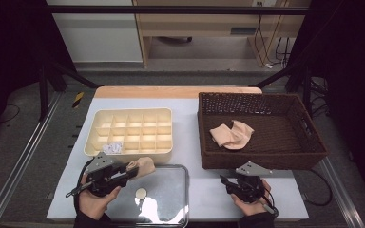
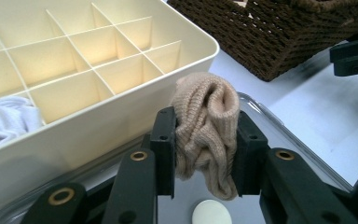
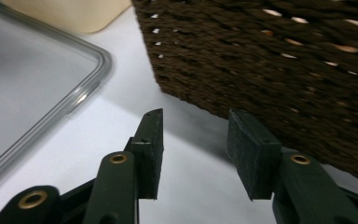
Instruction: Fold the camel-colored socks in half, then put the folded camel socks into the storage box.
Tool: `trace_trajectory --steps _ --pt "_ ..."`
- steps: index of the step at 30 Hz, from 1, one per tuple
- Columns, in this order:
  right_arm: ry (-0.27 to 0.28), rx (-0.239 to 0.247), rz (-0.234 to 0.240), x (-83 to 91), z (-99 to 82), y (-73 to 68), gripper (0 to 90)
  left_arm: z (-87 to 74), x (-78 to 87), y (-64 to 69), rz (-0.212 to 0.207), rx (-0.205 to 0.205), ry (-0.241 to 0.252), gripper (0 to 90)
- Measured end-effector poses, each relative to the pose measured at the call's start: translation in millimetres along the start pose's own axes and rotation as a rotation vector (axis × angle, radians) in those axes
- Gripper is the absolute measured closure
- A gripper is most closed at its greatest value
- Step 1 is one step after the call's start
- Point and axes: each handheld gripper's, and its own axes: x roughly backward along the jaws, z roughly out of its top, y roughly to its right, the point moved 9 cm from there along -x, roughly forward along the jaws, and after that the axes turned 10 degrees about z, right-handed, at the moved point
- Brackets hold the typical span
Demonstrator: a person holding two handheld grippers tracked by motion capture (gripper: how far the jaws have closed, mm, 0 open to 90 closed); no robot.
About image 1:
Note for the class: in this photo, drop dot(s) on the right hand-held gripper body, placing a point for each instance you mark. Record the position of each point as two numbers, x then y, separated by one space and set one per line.
248 188

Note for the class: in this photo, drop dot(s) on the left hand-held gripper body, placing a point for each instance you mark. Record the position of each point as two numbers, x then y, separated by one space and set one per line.
104 183

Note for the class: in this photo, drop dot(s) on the beige sock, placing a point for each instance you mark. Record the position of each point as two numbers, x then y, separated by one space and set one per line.
145 166
233 136

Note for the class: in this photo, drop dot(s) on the white sock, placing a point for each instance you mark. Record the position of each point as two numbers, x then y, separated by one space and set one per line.
113 148

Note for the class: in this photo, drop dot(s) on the cream divided storage box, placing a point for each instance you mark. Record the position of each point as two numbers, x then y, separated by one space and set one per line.
158 152

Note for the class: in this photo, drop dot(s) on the clear box lid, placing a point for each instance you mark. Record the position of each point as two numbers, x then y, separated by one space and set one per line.
168 190

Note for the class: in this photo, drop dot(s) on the brown wicker basket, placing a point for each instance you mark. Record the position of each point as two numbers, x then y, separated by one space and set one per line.
282 133

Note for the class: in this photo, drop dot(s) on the person's right hand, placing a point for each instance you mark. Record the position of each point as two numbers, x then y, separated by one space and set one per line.
250 209

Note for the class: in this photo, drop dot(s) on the person's left hand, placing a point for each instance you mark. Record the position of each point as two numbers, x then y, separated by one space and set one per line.
95 205

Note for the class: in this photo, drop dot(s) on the yellow black striped marker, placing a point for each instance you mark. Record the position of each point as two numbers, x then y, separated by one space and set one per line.
78 99

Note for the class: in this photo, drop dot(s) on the white cabinet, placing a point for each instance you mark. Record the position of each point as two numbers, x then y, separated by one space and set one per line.
98 38

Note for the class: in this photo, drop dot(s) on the black curtain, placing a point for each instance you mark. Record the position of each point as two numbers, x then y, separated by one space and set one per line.
351 79
9 47

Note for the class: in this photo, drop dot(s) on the wooden desk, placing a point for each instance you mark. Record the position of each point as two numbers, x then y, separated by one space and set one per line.
202 23

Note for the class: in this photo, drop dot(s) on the black horizontal bar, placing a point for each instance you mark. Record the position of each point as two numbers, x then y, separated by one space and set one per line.
171 9

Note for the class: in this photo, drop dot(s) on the aluminium rail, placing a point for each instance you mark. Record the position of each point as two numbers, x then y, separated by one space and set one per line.
339 190
22 158

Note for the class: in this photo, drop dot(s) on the black frame strut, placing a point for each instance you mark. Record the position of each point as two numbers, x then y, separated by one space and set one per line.
63 72
285 72

